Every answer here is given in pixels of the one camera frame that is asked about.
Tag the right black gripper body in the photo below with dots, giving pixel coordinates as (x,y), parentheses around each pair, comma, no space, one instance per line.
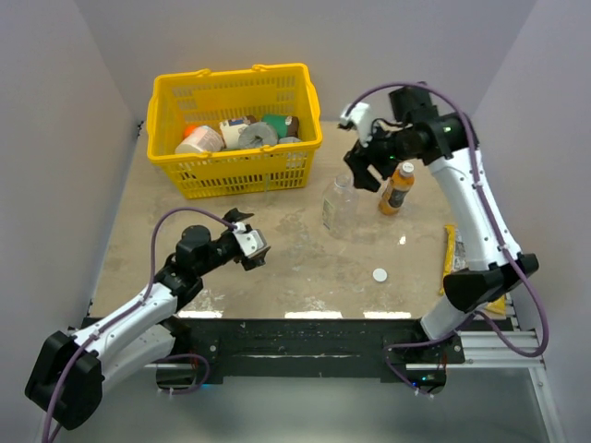
(383,151)

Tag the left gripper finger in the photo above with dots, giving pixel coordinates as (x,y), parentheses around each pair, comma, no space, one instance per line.
(235,215)
(250,263)

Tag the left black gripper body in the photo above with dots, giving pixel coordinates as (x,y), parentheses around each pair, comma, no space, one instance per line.
(223,250)

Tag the orange drink bottle blue label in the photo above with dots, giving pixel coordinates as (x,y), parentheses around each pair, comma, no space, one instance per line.
(394,194)

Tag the clear plastic bottle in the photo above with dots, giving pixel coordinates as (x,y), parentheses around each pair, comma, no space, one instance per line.
(339,205)

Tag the large white bottle cap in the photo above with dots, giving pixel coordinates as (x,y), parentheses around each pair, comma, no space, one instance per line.
(380,275)

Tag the small white bottle cap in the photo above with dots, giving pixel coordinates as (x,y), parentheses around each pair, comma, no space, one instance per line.
(407,169)

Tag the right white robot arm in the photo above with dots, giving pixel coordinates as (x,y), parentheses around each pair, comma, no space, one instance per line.
(433,129)

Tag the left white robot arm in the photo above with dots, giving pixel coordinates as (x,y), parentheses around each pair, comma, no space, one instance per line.
(129,314)

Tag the white bottle orange cap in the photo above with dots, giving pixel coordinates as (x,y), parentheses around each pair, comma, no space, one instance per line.
(199,139)

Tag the grey tape roll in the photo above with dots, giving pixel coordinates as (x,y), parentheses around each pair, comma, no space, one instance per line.
(258,135)

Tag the brown packet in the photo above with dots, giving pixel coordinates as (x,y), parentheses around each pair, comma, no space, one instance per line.
(291,126)

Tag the white labelled carton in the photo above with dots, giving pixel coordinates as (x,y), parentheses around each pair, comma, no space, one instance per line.
(231,129)

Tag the green packet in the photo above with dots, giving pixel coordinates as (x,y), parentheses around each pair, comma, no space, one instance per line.
(280,123)

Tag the yellow snack bag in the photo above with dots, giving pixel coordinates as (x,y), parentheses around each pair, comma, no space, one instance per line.
(454,260)

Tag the yellow plastic shopping basket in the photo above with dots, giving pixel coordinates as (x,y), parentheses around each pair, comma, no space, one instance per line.
(207,98)

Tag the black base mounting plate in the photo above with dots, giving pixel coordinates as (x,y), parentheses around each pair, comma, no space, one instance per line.
(215,348)

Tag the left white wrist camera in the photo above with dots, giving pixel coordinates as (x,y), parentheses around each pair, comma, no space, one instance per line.
(251,241)

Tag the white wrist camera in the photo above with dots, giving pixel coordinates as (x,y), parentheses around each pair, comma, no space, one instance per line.
(360,118)
(251,241)

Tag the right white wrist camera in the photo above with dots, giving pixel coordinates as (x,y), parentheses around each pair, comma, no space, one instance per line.
(360,118)

